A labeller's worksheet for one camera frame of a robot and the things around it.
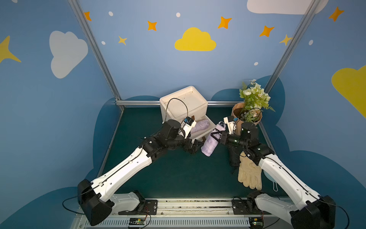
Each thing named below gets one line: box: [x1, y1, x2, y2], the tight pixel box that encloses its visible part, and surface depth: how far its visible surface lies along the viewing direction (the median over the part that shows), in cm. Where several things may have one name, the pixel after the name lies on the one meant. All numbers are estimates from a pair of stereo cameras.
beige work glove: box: [237, 150, 263, 190], surface depth 86 cm
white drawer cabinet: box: [159, 85, 217, 140], surface depth 93 cm
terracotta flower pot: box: [231, 102, 263, 136], surface depth 95 cm
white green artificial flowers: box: [239, 78, 275, 123], surface depth 90 cm
